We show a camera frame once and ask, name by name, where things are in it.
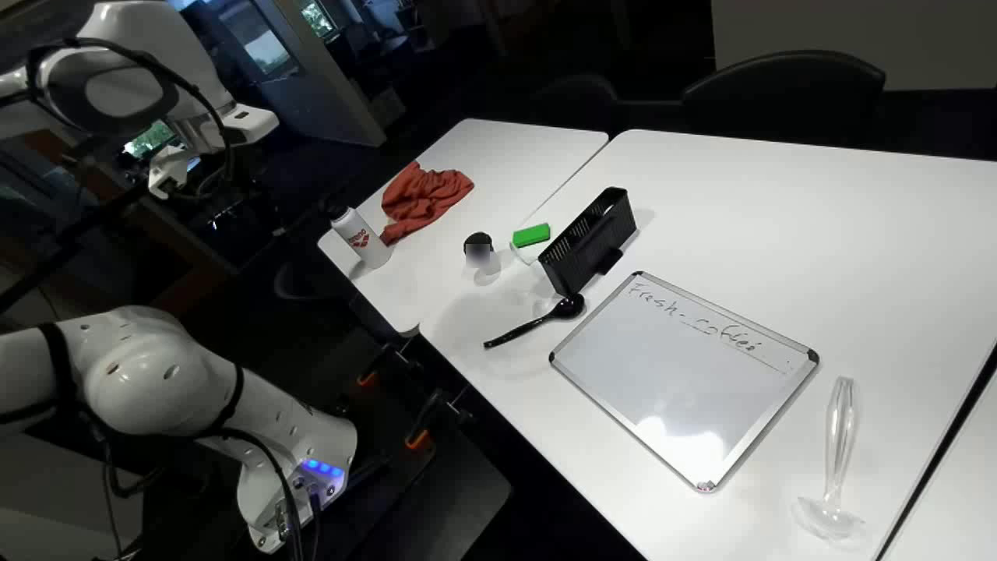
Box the metal framed whiteboard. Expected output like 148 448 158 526
544 268 823 495

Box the large black chair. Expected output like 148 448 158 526
680 47 888 134

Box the black organizer box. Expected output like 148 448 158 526
537 185 643 298

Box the red cloth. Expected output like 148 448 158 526
378 158 477 248

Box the small black chair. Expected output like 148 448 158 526
534 72 626 134

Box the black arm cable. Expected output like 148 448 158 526
18 36 242 200

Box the black round lid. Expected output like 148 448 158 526
461 231 499 266

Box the small green block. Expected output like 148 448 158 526
511 221 554 248

